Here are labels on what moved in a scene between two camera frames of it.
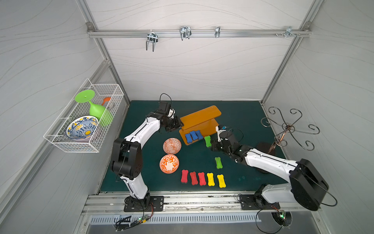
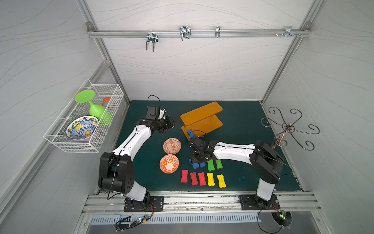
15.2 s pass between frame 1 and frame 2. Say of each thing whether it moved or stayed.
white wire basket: stayed
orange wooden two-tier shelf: moved
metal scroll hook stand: stayed
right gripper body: moved
